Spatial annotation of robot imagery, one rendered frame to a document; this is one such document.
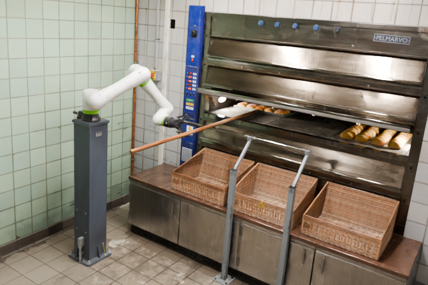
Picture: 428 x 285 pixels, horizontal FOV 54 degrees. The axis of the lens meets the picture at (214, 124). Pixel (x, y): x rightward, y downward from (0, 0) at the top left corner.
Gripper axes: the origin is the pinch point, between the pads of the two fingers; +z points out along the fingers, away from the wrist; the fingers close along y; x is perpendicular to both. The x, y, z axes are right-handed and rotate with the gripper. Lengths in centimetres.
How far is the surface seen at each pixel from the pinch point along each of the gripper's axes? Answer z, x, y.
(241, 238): 53, -1, 80
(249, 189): 38, -39, 54
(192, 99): -38, -53, -11
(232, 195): 45, 5, 43
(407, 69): 142, -53, -64
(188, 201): 0, -2, 64
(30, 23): -119, 61, -70
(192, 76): -41, -52, -33
